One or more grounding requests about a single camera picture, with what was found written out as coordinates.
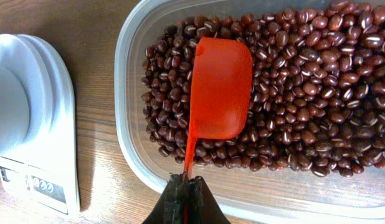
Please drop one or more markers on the white round bowl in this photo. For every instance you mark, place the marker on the white round bowl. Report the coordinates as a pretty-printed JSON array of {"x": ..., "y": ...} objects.
[{"x": 14, "y": 111}]

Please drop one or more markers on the orange plastic measuring scoop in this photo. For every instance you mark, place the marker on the orange plastic measuring scoop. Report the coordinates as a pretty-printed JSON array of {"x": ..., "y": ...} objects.
[{"x": 220, "y": 93}]

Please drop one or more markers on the red beans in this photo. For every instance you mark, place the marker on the red beans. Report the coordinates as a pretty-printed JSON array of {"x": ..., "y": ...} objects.
[{"x": 317, "y": 101}]

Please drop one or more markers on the white digital kitchen scale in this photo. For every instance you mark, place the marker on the white digital kitchen scale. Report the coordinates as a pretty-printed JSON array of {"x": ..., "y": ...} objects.
[{"x": 43, "y": 168}]

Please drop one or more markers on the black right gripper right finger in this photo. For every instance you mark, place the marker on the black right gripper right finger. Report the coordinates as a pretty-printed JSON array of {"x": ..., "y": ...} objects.
[{"x": 202, "y": 207}]

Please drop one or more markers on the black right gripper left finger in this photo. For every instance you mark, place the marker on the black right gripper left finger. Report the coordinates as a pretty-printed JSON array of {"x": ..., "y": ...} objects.
[{"x": 170, "y": 208}]

